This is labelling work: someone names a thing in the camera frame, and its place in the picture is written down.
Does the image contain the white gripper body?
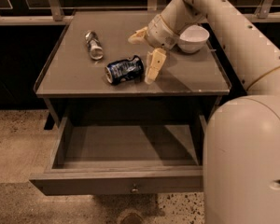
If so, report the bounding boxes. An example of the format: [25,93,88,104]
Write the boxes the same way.
[146,14,178,49]

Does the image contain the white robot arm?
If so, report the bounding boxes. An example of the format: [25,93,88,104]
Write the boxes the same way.
[129,0,280,224]

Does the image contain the blue pepsi can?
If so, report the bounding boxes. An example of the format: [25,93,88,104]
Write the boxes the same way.
[105,55,144,85]

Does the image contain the white bowl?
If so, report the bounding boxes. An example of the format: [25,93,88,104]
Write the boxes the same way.
[177,25,209,53]

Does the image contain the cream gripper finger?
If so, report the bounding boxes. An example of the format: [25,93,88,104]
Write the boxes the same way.
[145,48,166,84]
[128,26,147,45]

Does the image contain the metal railing frame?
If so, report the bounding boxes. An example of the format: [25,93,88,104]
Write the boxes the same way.
[0,0,280,27]

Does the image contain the grey cabinet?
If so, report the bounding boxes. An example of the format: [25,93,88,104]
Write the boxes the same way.
[35,10,231,116]

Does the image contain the silver slim can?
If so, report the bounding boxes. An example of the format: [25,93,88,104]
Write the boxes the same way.
[85,31,104,61]

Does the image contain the metal drawer knob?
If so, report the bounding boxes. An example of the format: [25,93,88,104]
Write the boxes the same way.
[131,183,139,193]

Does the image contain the open top drawer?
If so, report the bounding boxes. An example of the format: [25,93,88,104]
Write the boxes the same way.
[30,117,203,196]

